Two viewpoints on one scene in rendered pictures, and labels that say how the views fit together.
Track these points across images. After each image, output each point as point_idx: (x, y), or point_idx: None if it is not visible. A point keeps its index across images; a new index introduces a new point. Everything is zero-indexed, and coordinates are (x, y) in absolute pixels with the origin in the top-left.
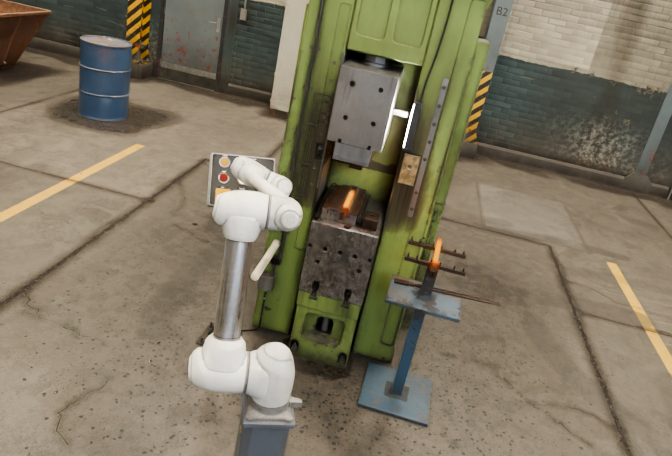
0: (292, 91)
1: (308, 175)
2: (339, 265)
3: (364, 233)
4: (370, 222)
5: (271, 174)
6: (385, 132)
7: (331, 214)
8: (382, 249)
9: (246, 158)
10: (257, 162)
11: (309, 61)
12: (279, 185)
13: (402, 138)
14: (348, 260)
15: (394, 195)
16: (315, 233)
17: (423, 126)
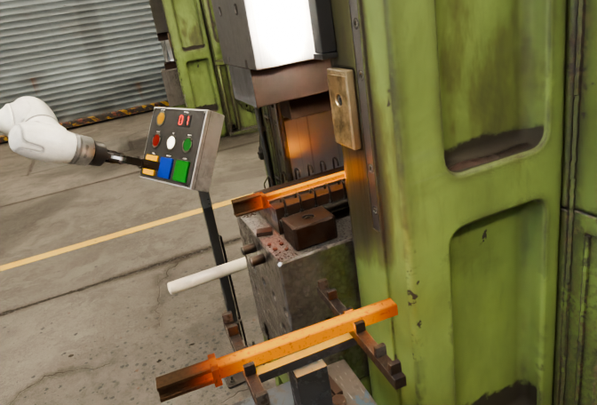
0: None
1: (275, 137)
2: (269, 305)
3: (268, 250)
4: (288, 229)
5: (30, 120)
6: (247, 20)
7: None
8: (363, 297)
9: (21, 98)
10: (27, 102)
11: None
12: (9, 135)
13: None
14: (272, 300)
15: (346, 174)
16: (242, 237)
17: None
